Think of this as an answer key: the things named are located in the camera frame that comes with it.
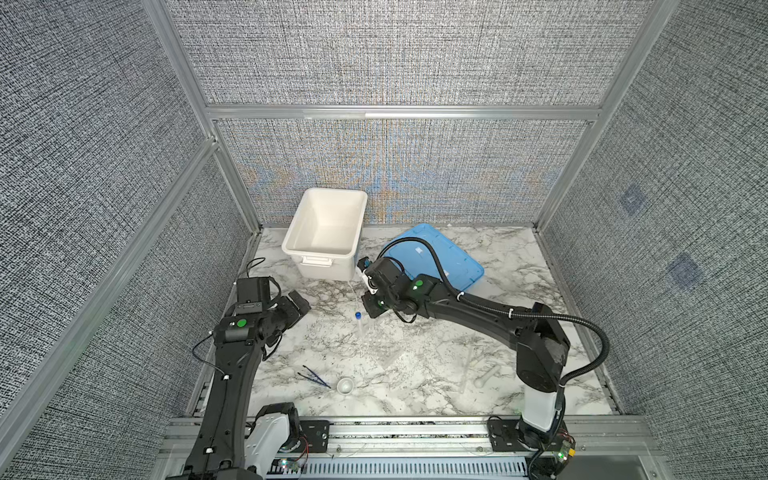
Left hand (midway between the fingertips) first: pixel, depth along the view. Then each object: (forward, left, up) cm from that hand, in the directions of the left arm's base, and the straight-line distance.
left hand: (297, 311), depth 78 cm
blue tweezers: (-12, -3, -17) cm, 21 cm away
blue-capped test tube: (-2, -16, -1) cm, 16 cm away
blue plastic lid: (+28, -37, -16) cm, 49 cm away
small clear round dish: (-15, -11, -15) cm, 24 cm away
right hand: (+5, -18, -3) cm, 18 cm away
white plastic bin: (+44, -1, -17) cm, 47 cm away
